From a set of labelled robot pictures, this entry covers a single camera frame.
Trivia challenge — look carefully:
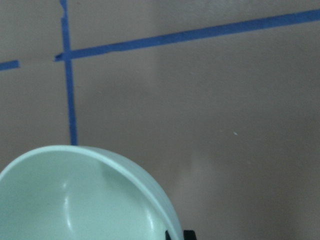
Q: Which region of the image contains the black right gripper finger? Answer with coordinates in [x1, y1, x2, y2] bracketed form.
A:
[183, 230, 197, 240]

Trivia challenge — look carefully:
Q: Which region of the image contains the green bowl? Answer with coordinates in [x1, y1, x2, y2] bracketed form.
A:
[0, 145, 184, 240]

